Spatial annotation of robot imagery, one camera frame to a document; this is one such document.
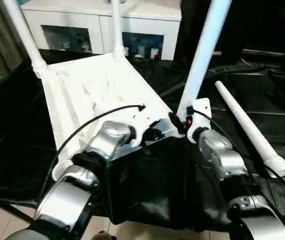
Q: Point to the white plastic table leg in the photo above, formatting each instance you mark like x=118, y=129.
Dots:
x=205, y=50
x=117, y=27
x=25, y=35
x=252, y=130

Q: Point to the white plastic table top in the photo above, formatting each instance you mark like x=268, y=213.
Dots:
x=92, y=85

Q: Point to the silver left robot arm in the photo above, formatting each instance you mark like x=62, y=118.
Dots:
x=105, y=140

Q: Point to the small orange label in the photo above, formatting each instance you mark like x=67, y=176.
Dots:
x=217, y=53

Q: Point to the white glass-door cabinet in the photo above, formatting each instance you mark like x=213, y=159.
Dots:
x=92, y=20

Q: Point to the black table mat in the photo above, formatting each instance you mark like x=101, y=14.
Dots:
x=12, y=135

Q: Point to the grey curtain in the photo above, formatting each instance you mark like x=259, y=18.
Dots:
x=0, y=40

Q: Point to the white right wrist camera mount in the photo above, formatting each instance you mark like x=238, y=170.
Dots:
x=200, y=110

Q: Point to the black metal table frame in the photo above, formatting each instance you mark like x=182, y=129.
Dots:
x=7, y=212

